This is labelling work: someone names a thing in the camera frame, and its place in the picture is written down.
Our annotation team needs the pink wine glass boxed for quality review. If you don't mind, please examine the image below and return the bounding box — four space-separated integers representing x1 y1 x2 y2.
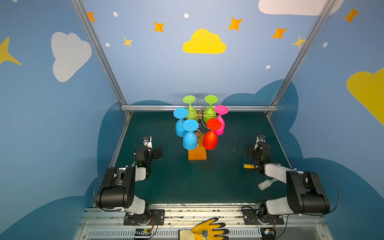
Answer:
215 105 229 136

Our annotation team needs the left green wine glass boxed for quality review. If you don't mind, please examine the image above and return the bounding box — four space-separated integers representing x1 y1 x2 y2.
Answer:
183 95 198 121

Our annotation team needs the yellow black work glove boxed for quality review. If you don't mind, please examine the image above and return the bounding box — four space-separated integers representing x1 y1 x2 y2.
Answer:
179 217 229 240

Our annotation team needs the white brush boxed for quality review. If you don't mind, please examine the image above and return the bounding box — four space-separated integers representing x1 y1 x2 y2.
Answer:
258 179 279 191

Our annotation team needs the left circuit board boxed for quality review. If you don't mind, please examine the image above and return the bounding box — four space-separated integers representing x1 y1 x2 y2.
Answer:
134 228 152 238

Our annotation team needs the orange wooden rack base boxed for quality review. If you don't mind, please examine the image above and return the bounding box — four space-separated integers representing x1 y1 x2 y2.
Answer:
188 133 207 161

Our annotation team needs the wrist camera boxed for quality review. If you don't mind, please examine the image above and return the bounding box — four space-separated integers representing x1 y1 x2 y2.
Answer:
143 136 153 149
255 135 266 145

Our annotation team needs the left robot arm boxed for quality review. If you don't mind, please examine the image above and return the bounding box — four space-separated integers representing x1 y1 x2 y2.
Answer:
94 145 163 215

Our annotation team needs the blue wine glass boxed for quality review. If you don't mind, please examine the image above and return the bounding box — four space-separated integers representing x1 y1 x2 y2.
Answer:
183 119 199 151
173 108 188 138

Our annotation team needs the green wine glass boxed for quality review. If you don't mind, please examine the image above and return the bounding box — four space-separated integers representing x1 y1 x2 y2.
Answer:
183 95 198 121
203 95 218 123

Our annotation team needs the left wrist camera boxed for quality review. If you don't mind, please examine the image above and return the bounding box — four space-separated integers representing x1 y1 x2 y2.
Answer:
143 136 153 149

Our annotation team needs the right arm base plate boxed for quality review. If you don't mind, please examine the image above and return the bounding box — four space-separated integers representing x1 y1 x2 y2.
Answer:
241 206 285 225

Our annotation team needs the red wine glass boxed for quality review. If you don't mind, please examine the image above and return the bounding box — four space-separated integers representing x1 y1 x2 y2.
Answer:
203 119 222 150

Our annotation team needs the circuit board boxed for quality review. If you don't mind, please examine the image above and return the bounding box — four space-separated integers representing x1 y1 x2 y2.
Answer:
261 228 276 239
134 228 152 238

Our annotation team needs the right green wine glass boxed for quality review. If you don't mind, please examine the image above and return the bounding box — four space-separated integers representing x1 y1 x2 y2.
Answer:
203 95 218 123

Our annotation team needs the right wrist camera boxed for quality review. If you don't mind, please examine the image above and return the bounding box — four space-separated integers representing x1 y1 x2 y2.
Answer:
255 135 266 145

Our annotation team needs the aluminium frame rail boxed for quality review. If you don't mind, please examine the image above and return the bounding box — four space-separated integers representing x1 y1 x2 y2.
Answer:
120 104 278 113

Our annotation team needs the front blue wine glass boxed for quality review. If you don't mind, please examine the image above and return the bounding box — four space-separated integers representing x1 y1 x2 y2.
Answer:
183 119 199 151

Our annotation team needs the right circuit board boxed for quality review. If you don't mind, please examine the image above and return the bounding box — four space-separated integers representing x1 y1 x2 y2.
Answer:
261 228 276 239

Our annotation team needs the yellow toy shovel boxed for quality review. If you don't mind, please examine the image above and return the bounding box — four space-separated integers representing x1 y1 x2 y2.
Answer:
244 164 255 169

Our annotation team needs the gold wire glass rack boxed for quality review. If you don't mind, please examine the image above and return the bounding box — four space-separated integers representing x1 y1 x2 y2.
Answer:
194 107 208 139

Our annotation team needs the rear blue wine glass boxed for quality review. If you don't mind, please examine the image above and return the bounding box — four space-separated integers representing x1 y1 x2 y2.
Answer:
173 108 188 138

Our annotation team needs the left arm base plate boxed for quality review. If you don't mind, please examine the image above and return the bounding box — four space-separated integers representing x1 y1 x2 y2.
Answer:
123 209 165 226

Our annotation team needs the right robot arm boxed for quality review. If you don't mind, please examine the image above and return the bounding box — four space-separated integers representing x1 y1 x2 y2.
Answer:
244 141 331 217

